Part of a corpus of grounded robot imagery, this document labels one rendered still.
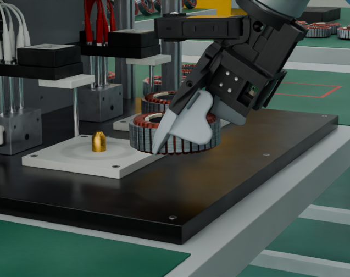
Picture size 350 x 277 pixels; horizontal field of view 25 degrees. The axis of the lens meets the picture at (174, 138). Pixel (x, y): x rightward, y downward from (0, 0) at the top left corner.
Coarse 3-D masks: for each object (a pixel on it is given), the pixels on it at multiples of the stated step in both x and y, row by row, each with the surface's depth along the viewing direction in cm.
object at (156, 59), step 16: (112, 32) 129; (128, 32) 129; (144, 32) 129; (96, 48) 131; (112, 48) 130; (128, 48) 128; (144, 48) 128; (96, 64) 135; (144, 64) 128; (96, 80) 136
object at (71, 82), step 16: (32, 48) 108; (48, 48) 108; (64, 48) 108; (80, 48) 112; (0, 64) 110; (16, 64) 109; (32, 64) 108; (48, 64) 107; (64, 64) 108; (80, 64) 112; (0, 80) 112; (16, 80) 116; (48, 80) 108; (64, 80) 107; (80, 80) 108; (0, 96) 112; (0, 112) 113
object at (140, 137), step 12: (132, 120) 98; (144, 120) 96; (156, 120) 100; (216, 120) 96; (132, 132) 96; (144, 132) 94; (216, 132) 95; (132, 144) 96; (144, 144) 94; (168, 144) 93; (180, 144) 93; (192, 144) 93; (216, 144) 96
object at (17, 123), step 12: (24, 108) 117; (36, 108) 117; (0, 120) 112; (12, 120) 111; (24, 120) 114; (36, 120) 116; (12, 132) 112; (24, 132) 114; (36, 132) 117; (12, 144) 112; (24, 144) 114; (36, 144) 117
